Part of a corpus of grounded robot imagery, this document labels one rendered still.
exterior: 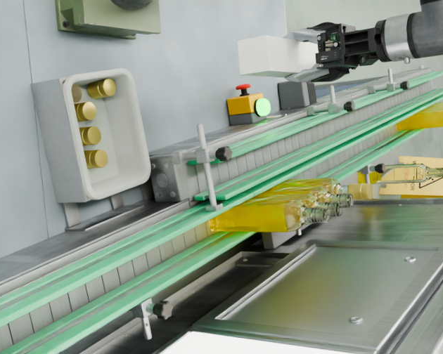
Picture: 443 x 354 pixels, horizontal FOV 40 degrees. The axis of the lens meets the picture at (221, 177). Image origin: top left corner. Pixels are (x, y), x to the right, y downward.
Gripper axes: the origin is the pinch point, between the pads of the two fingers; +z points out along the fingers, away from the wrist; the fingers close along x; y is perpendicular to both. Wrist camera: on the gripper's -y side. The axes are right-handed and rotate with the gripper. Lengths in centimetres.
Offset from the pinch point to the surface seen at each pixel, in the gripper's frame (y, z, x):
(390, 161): -108, 21, 27
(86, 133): 27.9, 28.1, 11.0
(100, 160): 25.5, 27.6, 16.2
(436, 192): -330, 71, 65
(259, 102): -28.1, 25.0, 6.0
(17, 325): 52, 21, 39
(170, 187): 12.3, 22.6, 23.0
